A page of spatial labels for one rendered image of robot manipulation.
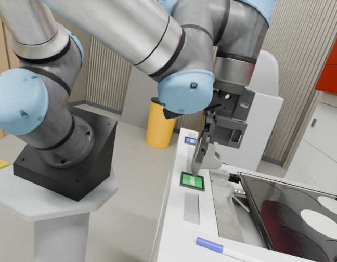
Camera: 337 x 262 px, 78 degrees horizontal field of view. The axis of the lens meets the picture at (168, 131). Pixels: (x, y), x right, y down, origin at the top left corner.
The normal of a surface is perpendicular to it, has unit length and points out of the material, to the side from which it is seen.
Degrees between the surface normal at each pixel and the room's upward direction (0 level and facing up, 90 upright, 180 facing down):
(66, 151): 102
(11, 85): 53
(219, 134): 90
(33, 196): 0
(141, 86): 82
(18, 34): 134
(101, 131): 46
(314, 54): 90
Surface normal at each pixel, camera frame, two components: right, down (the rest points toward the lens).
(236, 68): -0.15, 0.29
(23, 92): -0.08, -0.34
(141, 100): -0.29, 0.11
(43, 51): 0.41, 0.25
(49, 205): 0.21, -0.92
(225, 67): -0.56, 0.16
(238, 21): 0.08, 0.26
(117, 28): 0.21, 0.70
